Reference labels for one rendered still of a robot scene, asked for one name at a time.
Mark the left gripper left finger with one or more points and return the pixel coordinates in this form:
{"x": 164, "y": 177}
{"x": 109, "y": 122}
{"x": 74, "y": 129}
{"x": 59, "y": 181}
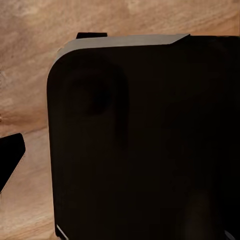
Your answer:
{"x": 12, "y": 148}

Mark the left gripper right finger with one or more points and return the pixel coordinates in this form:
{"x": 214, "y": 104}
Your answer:
{"x": 232, "y": 149}

